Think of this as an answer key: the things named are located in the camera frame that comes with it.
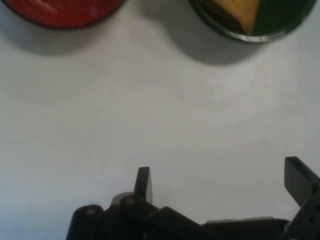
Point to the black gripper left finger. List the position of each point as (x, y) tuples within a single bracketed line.
[(143, 185)]

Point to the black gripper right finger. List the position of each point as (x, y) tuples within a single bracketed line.
[(300, 180)]

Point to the red bowl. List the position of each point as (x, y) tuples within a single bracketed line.
[(62, 12)]

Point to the brown toast bread slice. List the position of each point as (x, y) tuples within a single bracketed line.
[(237, 12)]

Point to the dark green plate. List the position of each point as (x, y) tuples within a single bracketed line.
[(280, 17)]

